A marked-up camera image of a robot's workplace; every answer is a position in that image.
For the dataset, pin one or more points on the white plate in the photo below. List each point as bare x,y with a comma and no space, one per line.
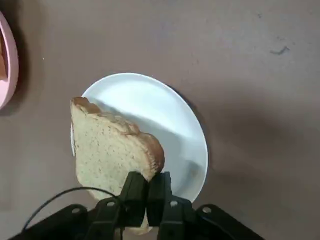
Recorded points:
162,112

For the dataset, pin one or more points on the pink plate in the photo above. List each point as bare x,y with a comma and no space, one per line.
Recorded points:
11,75

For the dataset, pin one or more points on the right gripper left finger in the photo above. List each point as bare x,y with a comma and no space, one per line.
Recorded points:
132,190

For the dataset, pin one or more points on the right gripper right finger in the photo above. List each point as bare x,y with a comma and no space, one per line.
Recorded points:
160,195

